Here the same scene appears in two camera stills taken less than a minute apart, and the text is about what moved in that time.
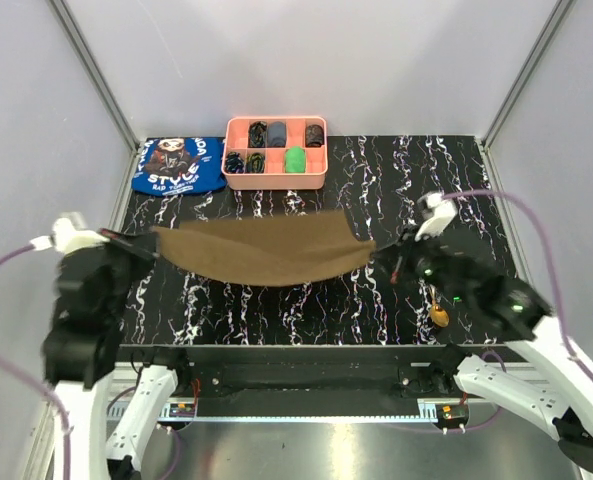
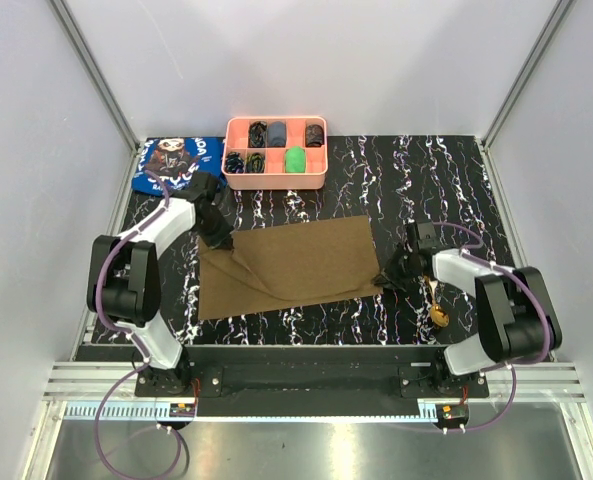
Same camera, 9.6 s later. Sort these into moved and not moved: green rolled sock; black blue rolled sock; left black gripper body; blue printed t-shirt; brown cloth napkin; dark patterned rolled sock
Moved: left black gripper body; brown cloth napkin
Not moved: black blue rolled sock; blue printed t-shirt; dark patterned rolled sock; green rolled sock
